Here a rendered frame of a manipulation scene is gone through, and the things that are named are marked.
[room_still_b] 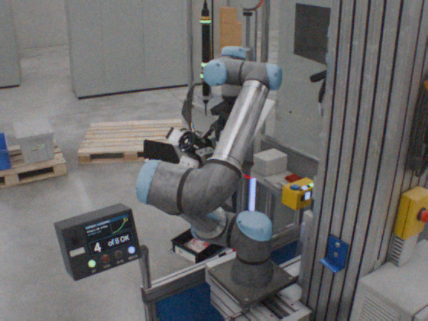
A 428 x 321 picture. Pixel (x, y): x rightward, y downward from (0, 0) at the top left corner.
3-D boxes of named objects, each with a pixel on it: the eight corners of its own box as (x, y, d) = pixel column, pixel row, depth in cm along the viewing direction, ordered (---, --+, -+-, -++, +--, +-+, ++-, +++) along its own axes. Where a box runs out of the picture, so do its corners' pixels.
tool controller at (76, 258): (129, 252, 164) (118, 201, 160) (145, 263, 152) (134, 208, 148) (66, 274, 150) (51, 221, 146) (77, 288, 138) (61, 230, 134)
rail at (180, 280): (301, 231, 220) (303, 218, 217) (306, 235, 217) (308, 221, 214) (141, 300, 173) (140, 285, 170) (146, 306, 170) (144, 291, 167)
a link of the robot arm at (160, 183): (236, 252, 149) (176, 207, 101) (197, 241, 155) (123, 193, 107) (246, 219, 152) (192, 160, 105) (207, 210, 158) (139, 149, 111)
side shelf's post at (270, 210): (264, 283, 299) (272, 177, 265) (267, 286, 296) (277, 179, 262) (260, 286, 297) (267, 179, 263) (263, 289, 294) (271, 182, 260)
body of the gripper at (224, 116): (232, 136, 139) (232, 99, 135) (216, 128, 146) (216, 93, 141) (251, 131, 143) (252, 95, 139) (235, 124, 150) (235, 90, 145)
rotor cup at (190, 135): (198, 138, 229) (180, 127, 221) (218, 139, 219) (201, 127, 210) (188, 163, 225) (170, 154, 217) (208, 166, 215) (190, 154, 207)
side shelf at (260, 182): (267, 164, 283) (267, 160, 281) (307, 186, 256) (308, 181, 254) (238, 174, 270) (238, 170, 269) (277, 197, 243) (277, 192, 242)
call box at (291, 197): (304, 196, 216) (306, 176, 212) (319, 203, 209) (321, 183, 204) (280, 205, 208) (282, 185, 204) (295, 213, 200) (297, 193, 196)
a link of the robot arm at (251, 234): (264, 266, 138) (267, 231, 133) (225, 255, 144) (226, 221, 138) (276, 246, 148) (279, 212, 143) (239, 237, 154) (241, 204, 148)
